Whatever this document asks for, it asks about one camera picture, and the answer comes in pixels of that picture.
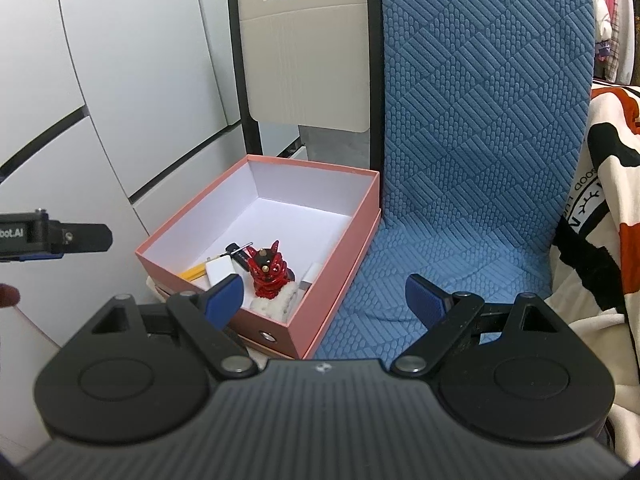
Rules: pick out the printed blanket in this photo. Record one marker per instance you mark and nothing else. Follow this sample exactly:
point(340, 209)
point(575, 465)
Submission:
point(610, 210)

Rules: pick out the person's left hand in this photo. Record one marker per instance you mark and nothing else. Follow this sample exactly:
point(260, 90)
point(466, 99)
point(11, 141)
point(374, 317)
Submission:
point(7, 295)

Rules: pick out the white rectangular card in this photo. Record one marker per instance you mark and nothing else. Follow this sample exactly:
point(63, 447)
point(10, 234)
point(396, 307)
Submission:
point(220, 272)

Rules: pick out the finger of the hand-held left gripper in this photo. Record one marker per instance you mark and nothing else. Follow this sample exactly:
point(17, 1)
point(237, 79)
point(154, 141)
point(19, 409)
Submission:
point(87, 238)

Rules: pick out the beige folding chair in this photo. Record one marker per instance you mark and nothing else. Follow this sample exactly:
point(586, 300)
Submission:
point(300, 60)

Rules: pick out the yellow pen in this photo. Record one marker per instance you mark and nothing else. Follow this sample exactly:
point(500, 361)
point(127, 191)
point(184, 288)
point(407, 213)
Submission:
point(195, 271)

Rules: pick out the white wardrobe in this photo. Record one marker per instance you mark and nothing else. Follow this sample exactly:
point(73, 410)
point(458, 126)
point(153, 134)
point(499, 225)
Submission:
point(125, 85)

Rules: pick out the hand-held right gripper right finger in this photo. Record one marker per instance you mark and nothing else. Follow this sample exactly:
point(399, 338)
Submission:
point(425, 302)

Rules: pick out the blue quilted cover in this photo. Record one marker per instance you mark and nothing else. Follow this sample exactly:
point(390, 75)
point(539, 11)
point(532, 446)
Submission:
point(475, 135)

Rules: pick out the hanging clothes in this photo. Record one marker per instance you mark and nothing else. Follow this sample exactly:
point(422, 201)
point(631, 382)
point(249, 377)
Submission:
point(617, 15)

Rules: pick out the white fluffy toy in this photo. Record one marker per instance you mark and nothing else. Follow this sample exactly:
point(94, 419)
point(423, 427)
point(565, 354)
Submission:
point(272, 306)

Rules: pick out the red translucent figurine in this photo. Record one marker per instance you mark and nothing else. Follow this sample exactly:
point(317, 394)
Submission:
point(267, 272)

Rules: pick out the white plastic stick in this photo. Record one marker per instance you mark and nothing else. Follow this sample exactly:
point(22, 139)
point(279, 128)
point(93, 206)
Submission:
point(312, 276)

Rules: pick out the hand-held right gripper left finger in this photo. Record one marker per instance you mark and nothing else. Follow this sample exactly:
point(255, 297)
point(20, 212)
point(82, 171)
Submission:
point(225, 301)

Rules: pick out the pink cardboard box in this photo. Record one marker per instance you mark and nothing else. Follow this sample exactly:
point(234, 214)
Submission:
point(300, 220)

